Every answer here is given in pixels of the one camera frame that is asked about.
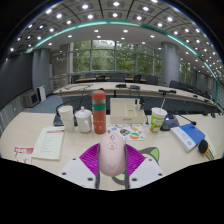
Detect red drink bottle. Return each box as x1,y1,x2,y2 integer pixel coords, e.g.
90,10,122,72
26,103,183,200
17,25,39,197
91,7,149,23
90,89,107,135

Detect black yellow handheld microphone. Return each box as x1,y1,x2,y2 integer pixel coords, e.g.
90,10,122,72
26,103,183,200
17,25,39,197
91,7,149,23
197,139,218,162

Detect dark office chairs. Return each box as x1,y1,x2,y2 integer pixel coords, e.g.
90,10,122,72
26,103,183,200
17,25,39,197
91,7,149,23
70,72,159,85

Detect green printed paper cup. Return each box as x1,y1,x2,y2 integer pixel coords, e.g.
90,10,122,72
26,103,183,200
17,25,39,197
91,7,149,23
149,98,168,134

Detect white paper cup stack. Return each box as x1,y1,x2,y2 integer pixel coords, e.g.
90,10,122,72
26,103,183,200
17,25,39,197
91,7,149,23
57,105,76,133

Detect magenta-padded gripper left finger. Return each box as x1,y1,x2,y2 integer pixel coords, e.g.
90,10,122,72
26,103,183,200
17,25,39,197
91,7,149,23
58,142,102,190

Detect blue and white book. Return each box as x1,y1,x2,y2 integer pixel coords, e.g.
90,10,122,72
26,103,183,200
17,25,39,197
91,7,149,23
170,122,207,153

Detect pink computer mouse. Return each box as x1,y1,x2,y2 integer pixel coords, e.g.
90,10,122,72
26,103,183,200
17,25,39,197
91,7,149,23
98,132,127,177

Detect cat face mouse pad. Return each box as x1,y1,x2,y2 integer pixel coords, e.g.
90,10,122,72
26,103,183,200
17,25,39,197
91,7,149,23
111,146,161,186

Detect colourful sticker sheet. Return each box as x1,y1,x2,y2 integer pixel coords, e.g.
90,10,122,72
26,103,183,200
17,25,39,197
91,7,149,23
106,123,147,142

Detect red fan print paper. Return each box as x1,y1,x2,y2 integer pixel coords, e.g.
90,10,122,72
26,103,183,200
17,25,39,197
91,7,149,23
12,145,35,165

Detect white lidded mug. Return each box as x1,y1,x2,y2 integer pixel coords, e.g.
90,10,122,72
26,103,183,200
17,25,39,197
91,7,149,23
74,106,93,134

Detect white cardboard box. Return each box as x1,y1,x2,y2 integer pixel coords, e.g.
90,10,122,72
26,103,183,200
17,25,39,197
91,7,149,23
109,97,147,125

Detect cream paper document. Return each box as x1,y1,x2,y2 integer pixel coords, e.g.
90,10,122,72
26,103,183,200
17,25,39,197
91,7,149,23
31,126,66,161

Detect ceiling lights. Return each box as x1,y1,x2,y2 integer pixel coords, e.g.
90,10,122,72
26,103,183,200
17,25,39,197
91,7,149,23
8,0,224,81

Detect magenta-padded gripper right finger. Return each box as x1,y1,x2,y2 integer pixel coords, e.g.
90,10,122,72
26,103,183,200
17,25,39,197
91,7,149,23
124,143,166,190

